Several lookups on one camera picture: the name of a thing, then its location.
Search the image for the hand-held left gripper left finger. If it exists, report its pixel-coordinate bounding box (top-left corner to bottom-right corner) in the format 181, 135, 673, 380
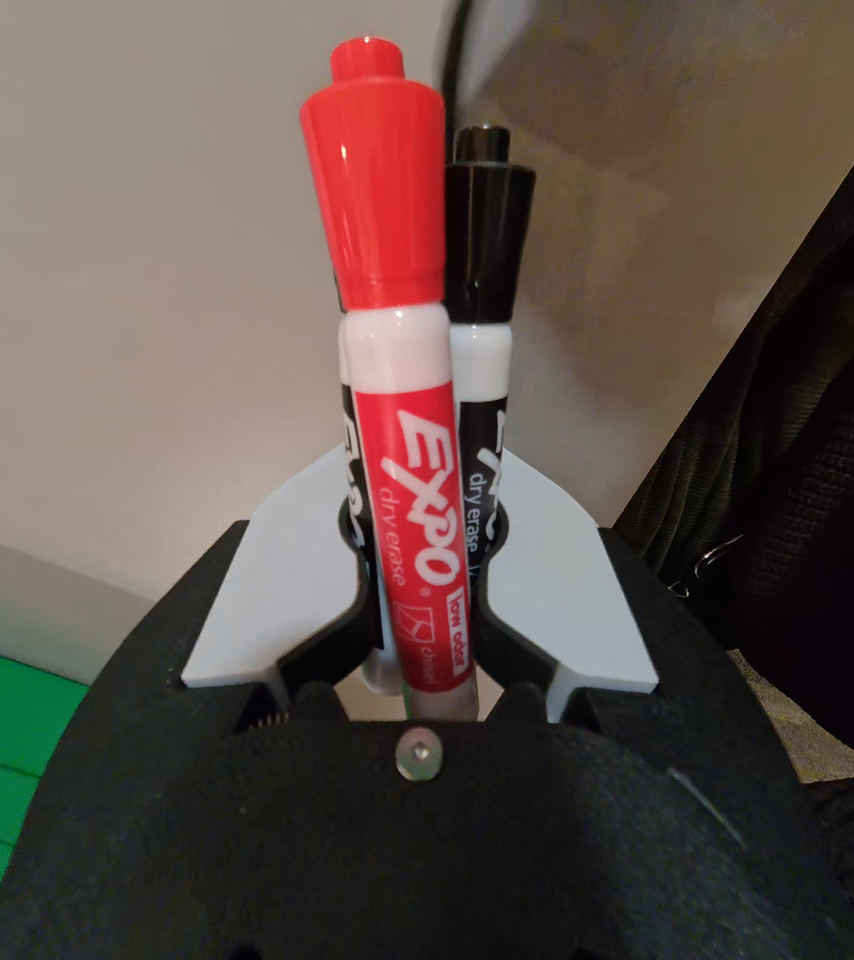
179, 446, 383, 706

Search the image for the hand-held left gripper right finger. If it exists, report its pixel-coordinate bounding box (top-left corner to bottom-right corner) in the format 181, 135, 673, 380
472, 450, 658, 723

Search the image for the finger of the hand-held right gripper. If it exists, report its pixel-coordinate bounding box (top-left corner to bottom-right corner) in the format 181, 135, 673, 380
442, 0, 544, 132

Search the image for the black dry erase marker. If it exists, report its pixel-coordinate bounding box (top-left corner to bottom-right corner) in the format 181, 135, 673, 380
444, 126, 537, 594
333, 262, 398, 695

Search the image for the red dry erase marker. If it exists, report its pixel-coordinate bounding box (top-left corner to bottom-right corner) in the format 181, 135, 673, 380
299, 35, 482, 723

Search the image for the small metal clip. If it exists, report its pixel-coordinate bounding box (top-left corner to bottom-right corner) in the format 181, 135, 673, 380
670, 534, 745, 599

